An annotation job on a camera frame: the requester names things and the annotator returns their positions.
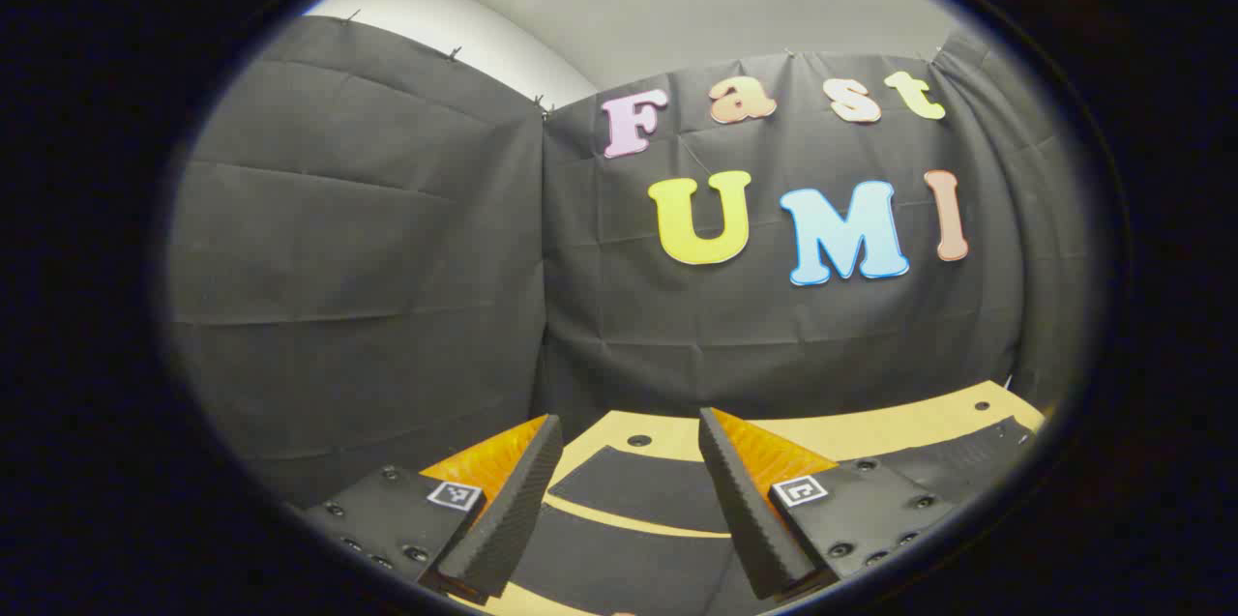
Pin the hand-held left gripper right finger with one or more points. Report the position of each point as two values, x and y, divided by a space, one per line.
750 519

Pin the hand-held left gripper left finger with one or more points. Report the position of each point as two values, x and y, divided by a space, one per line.
503 519

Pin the dark grey jeans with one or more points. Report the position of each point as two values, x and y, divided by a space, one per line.
638 490

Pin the black backdrop cloth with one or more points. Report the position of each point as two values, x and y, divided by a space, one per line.
387 258

